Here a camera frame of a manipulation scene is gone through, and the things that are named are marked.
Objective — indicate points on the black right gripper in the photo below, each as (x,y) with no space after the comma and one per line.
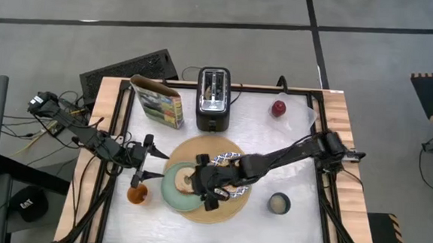
(220,176)

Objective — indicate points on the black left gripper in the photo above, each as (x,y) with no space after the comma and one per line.
(136,155)

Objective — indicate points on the toasted bagel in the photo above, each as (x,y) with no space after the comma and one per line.
(181,177)

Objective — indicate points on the panda cereal box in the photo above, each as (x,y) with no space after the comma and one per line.
(161,105)

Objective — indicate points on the red apple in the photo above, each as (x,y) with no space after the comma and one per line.
(278,108)

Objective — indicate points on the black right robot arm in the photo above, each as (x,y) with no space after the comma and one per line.
(293,152)

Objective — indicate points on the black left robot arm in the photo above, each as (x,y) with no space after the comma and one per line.
(84,136)

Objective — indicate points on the pale green plate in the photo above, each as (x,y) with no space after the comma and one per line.
(176,200)

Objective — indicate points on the glass of orange juice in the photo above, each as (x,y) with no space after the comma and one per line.
(137,194)

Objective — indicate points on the round woven straw placemat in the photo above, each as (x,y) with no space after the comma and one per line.
(200,145)

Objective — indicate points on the blue patterned paper bowl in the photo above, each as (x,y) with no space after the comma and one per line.
(225,157)

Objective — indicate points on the black mug with milk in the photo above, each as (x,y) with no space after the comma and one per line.
(279,203)

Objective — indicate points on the black toaster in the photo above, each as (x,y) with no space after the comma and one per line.
(213,95)

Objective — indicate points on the black perforated metal panel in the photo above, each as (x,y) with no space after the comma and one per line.
(129,71)

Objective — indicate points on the clear plastic container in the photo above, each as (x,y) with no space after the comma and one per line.
(299,117)

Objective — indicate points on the black cap with logo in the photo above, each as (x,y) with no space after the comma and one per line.
(28,204)

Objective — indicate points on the black table frame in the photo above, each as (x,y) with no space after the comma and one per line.
(121,168)

